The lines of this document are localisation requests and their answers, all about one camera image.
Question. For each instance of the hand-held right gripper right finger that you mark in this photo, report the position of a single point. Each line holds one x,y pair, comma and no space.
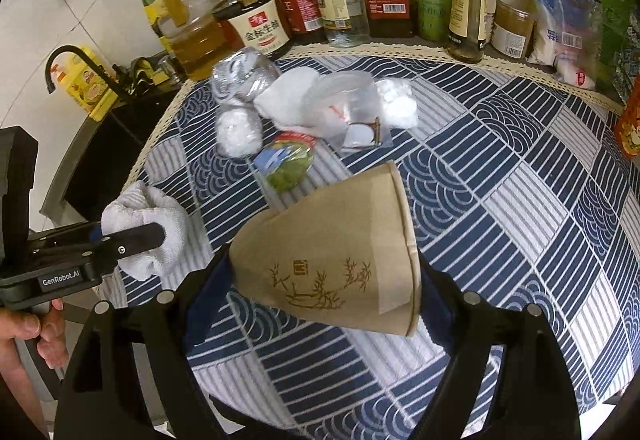
436,315

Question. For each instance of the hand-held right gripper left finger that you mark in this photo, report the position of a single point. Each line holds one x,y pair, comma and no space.
207,295

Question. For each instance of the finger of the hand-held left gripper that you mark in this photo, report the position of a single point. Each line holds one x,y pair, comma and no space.
135,242
95,235

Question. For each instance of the white tissue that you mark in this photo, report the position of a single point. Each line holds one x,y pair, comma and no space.
150,205

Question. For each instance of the brown paper cup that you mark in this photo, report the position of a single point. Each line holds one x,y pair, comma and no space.
325,245

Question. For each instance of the person's left hand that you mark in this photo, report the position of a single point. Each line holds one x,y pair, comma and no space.
20,325

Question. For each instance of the black kitchen sink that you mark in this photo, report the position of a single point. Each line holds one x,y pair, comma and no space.
115,154

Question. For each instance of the yellow dish soap bottle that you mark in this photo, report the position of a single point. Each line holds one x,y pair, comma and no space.
87,84

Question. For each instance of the white tissue ball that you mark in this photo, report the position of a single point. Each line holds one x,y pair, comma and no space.
400,104
237,132

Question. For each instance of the green snack wrapper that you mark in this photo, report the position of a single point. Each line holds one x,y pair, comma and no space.
285,164

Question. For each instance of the blue white patterned tablecloth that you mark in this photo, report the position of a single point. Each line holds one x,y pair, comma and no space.
500,169

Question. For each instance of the sink rack with sponge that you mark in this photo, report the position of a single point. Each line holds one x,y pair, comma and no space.
142,69

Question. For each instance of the black faucet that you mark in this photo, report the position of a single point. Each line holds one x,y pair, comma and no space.
67,50

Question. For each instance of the large cooking oil jug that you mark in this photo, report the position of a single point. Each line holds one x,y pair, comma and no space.
195,39

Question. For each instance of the clear plastic bag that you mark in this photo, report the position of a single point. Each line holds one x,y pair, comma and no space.
350,104

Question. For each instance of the dark soy sauce jug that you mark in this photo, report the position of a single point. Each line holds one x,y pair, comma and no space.
255,27

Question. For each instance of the red orange paper canister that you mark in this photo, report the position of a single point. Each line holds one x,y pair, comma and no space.
630,134

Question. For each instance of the jar of brown paste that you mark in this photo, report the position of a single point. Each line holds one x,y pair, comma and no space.
511,32

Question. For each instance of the white blue salt bag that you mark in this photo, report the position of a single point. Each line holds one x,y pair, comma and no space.
565,34

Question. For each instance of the green packet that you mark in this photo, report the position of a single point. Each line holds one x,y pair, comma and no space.
612,4

